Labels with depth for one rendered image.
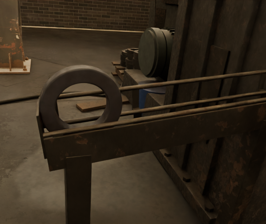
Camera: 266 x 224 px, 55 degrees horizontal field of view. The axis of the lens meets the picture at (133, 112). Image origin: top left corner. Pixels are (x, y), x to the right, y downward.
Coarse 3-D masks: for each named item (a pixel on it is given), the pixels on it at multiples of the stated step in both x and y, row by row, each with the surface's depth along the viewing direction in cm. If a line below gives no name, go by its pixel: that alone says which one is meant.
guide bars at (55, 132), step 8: (224, 104) 67; (232, 104) 68; (240, 104) 68; (176, 112) 63; (184, 112) 64; (192, 112) 64; (120, 120) 59; (128, 120) 60; (136, 120) 60; (144, 120) 61; (72, 128) 56; (80, 128) 56; (88, 128) 57; (96, 128) 57; (48, 136) 55; (56, 136) 55
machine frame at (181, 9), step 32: (192, 0) 120; (224, 0) 100; (256, 0) 83; (192, 32) 122; (224, 32) 101; (256, 32) 86; (192, 64) 122; (224, 64) 101; (256, 64) 87; (192, 96) 120; (256, 96) 88; (160, 160) 151; (192, 160) 129; (224, 160) 105; (192, 192) 121; (224, 192) 107; (256, 192) 106
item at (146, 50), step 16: (144, 32) 199; (160, 32) 186; (144, 48) 201; (160, 48) 181; (144, 64) 202; (160, 64) 186; (128, 80) 229; (144, 80) 213; (160, 80) 212; (128, 96) 231; (160, 96) 182; (160, 112) 169
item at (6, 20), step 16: (0, 0) 253; (16, 0) 257; (0, 16) 259; (16, 16) 262; (0, 32) 265; (16, 32) 269; (0, 48) 271; (16, 48) 276; (0, 64) 278; (16, 64) 283
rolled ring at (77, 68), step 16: (48, 80) 54; (64, 80) 53; (80, 80) 54; (96, 80) 55; (112, 80) 56; (48, 96) 53; (112, 96) 58; (48, 112) 54; (112, 112) 59; (48, 128) 56; (64, 128) 57
